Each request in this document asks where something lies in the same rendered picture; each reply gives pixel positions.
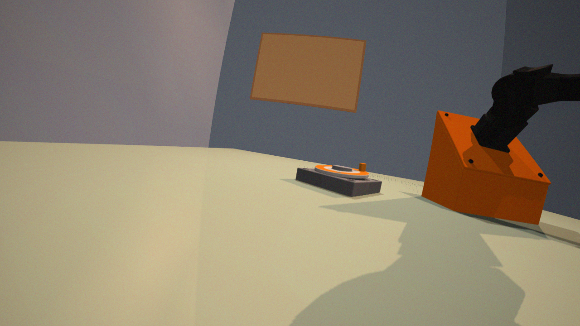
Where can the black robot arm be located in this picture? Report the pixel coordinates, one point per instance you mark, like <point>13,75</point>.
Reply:
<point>516,98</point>

